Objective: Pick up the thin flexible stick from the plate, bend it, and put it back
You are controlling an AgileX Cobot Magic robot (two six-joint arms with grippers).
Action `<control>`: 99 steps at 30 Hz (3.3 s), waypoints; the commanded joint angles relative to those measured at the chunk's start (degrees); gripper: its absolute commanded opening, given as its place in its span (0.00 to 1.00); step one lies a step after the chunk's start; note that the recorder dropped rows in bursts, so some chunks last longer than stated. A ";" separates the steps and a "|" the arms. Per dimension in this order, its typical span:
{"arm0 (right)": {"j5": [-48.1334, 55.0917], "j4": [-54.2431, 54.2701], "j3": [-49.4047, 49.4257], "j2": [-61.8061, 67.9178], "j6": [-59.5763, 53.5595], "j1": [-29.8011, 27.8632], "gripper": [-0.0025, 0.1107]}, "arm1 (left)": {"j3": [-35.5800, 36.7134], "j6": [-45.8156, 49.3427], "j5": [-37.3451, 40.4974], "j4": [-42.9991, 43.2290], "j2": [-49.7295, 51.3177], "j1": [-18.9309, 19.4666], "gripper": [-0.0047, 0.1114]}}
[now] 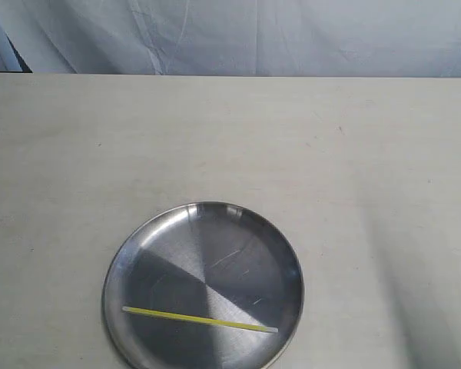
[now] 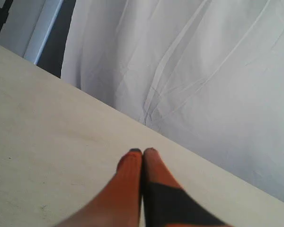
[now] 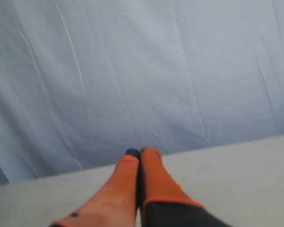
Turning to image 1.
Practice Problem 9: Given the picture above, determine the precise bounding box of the thin yellow stick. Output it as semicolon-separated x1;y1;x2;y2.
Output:
121;306;279;333

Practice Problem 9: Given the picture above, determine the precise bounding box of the round stainless steel plate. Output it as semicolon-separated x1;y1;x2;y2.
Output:
101;201;304;368

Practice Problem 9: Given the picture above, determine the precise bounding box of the white backdrop cloth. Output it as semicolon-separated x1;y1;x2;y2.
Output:
0;1;461;78

